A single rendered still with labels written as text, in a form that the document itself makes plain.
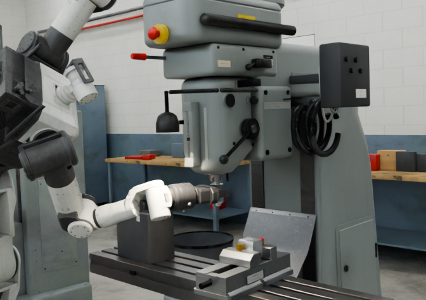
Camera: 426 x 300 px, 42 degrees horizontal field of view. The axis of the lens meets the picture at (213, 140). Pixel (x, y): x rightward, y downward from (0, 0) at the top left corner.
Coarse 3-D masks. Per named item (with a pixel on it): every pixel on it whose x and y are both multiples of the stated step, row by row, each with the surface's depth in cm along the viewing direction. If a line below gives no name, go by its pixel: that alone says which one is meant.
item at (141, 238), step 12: (144, 216) 206; (120, 228) 219; (132, 228) 212; (144, 228) 206; (156, 228) 207; (168, 228) 211; (120, 240) 219; (132, 240) 213; (144, 240) 207; (156, 240) 207; (168, 240) 211; (120, 252) 220; (132, 252) 213; (144, 252) 207; (156, 252) 207; (168, 252) 211
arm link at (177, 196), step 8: (176, 184) 181; (152, 192) 175; (160, 192) 176; (168, 192) 177; (176, 192) 178; (144, 200) 180; (152, 200) 175; (160, 200) 175; (168, 200) 176; (176, 200) 177; (184, 200) 178; (144, 208) 179; (152, 208) 174; (160, 208) 174; (168, 208) 176; (176, 208) 178; (152, 216) 174; (160, 216) 173; (168, 216) 176
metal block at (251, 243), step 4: (240, 240) 181; (244, 240) 180; (248, 240) 180; (252, 240) 180; (256, 240) 179; (260, 240) 181; (244, 244) 180; (248, 244) 179; (252, 244) 178; (256, 244) 179; (260, 244) 181; (244, 248) 180; (248, 248) 179; (252, 248) 178; (256, 248) 179; (260, 248) 181
